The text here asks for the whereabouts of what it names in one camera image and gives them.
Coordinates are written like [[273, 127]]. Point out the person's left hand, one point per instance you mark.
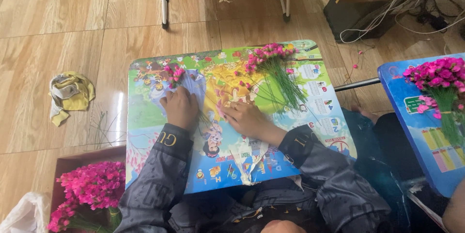
[[180, 109]]

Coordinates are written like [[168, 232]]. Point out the person's right hand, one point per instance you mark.
[[250, 118]]

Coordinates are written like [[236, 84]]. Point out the person's left fingers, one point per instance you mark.
[[178, 93]]

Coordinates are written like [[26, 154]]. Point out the person's right fingers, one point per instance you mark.
[[230, 110]]

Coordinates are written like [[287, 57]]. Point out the small pink flower bunch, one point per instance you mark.
[[177, 74]]

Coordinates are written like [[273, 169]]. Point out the pile of pink stemmed flowers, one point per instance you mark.
[[279, 77]]

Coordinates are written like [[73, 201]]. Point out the colourful cartoon lap table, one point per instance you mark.
[[174, 167]]

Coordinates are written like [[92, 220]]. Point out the yellow and grey cloth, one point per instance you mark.
[[72, 93]]

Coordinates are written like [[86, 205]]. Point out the heap of pink flower bunches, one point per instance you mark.
[[94, 185]]

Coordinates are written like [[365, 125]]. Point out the brown cardboard box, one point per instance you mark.
[[69, 162]]

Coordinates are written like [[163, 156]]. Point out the grey metal table leg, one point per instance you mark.
[[358, 84]]

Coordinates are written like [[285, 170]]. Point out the loose pink flower sprigs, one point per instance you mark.
[[355, 66]]

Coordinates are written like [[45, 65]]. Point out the blue printed lap table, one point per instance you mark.
[[414, 142]]

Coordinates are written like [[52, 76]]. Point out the white plastic bag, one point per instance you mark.
[[25, 215]]

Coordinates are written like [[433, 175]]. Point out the large tied pink flower bunch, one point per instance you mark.
[[441, 77]]

